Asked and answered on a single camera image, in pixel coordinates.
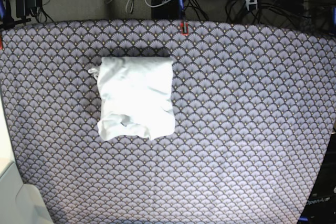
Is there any white T-shirt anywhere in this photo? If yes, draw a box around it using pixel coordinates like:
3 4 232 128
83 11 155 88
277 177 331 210
88 57 175 141

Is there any red black table clamp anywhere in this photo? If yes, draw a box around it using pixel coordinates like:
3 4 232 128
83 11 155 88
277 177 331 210
180 22 189 36

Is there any black box under table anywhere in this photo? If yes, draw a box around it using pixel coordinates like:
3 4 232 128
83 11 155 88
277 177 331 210
151 0 180 20

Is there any patterned fan-print tablecloth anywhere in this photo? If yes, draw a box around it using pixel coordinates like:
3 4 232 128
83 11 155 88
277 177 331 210
1 19 335 223

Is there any black computer case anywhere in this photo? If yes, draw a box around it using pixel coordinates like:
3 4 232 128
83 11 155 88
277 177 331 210
298 133 335 223

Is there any white plastic bin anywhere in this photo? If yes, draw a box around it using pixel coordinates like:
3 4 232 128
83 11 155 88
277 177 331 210
1 158 53 223

